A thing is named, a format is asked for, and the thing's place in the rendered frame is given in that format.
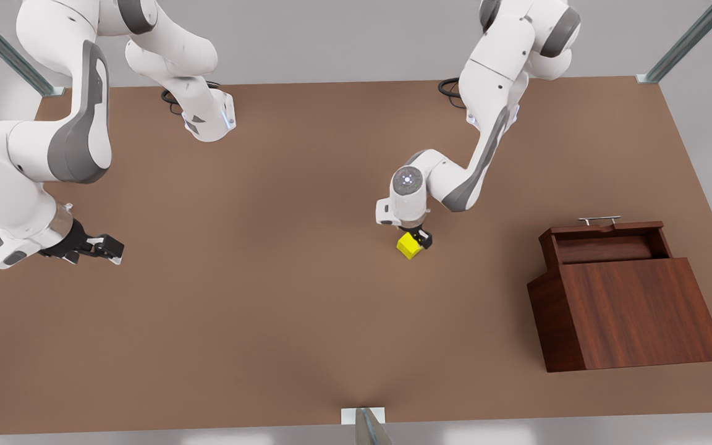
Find yellow square block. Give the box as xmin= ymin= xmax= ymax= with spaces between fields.
xmin=396 ymin=232 xmax=422 ymax=261

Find wooden drawer with silver handle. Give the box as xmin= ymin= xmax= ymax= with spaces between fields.
xmin=539 ymin=216 xmax=674 ymax=267

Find silver frame post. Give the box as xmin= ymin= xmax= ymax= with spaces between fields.
xmin=340 ymin=407 xmax=394 ymax=445
xmin=635 ymin=0 xmax=712 ymax=85
xmin=0 ymin=0 xmax=66 ymax=98

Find dark wooden cabinet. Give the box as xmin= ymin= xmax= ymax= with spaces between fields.
xmin=527 ymin=256 xmax=712 ymax=373

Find black cable loop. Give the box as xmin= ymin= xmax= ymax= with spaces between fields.
xmin=438 ymin=77 xmax=475 ymax=111
xmin=160 ymin=80 xmax=222 ymax=116

